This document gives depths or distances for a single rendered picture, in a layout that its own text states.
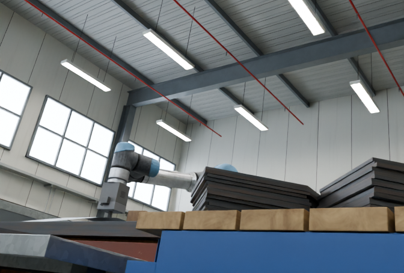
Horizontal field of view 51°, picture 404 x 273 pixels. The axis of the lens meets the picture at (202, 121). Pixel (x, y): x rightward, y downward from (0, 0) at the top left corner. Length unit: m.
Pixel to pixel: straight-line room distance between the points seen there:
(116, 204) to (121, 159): 0.18
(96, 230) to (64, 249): 0.43
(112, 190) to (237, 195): 1.12
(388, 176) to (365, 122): 12.36
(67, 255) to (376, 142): 11.99
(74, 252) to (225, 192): 0.25
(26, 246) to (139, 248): 0.34
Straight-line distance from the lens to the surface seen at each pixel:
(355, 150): 12.57
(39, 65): 12.49
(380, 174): 0.46
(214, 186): 0.54
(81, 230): 1.13
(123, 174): 1.65
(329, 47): 10.61
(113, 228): 1.04
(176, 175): 1.92
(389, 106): 12.83
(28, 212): 2.40
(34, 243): 0.68
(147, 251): 0.95
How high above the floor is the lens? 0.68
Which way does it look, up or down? 24 degrees up
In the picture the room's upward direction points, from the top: 9 degrees clockwise
